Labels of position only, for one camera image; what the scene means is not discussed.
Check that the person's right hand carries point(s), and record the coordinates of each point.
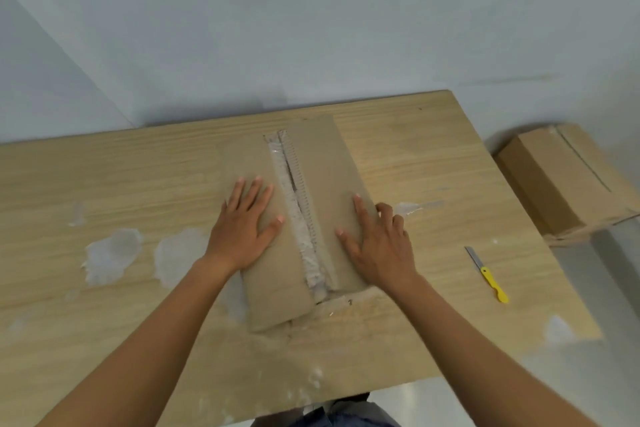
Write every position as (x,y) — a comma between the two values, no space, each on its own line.
(385,251)

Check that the person's left hand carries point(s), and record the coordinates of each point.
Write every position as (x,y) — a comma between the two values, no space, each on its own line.
(240,236)

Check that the yellow utility knife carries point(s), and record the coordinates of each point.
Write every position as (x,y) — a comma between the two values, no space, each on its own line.
(492,281)

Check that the brown cardboard box yellow sides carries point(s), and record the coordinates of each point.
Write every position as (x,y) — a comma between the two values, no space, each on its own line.
(320,156)

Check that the person's left forearm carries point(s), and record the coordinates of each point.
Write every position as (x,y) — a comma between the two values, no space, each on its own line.
(150,351)

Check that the person's right forearm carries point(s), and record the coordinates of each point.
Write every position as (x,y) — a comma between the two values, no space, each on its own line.
(475,356)

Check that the light wooden table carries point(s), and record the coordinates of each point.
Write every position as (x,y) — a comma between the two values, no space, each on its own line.
(100,181)

